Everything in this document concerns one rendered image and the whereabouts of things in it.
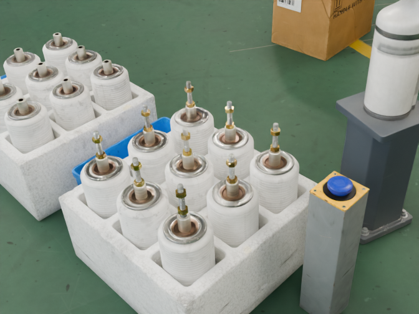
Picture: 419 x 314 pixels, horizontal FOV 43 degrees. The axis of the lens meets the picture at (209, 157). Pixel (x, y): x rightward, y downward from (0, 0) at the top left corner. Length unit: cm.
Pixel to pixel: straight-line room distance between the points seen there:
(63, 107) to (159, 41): 84
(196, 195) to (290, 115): 66
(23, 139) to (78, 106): 15
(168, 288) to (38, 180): 50
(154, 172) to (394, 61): 51
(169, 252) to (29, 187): 50
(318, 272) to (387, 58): 41
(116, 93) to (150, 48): 69
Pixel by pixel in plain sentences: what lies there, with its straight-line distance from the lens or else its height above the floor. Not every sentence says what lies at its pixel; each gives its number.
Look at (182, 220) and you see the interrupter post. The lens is 89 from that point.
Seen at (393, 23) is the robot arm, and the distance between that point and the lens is 101.
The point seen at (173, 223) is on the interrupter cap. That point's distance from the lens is 93.
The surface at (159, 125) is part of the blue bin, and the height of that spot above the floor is 10.
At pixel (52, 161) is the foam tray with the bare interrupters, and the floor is 14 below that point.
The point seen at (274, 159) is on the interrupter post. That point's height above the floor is 27.
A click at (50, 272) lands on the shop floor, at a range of 125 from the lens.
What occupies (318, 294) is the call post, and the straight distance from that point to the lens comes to 105.
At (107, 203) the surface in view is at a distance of 107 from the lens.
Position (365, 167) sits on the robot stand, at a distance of 115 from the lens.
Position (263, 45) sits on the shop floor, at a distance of 201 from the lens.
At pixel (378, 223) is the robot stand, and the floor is 4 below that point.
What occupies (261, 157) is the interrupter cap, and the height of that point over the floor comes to 25.
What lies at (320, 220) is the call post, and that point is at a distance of 92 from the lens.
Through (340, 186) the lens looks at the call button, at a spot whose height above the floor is 33.
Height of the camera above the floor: 91
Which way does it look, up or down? 39 degrees down
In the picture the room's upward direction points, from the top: 4 degrees counter-clockwise
